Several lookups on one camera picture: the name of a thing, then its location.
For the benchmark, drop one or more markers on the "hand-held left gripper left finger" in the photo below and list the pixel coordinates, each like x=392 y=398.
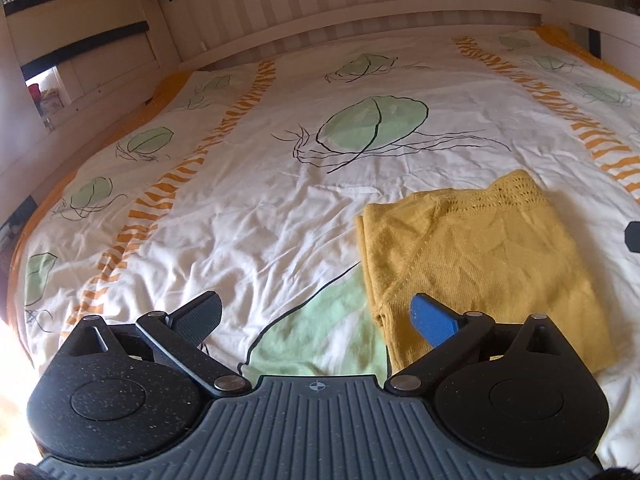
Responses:
x=199 y=321

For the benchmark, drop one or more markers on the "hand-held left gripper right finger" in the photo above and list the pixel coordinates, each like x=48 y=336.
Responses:
x=431 y=318

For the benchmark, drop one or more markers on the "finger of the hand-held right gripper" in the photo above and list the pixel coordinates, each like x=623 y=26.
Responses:
x=633 y=236

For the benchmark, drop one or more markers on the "yellow knit sweater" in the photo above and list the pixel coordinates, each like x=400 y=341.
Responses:
x=475 y=260

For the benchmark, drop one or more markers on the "white leaf-print duvet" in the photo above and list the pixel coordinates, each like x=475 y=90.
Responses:
x=250 y=185

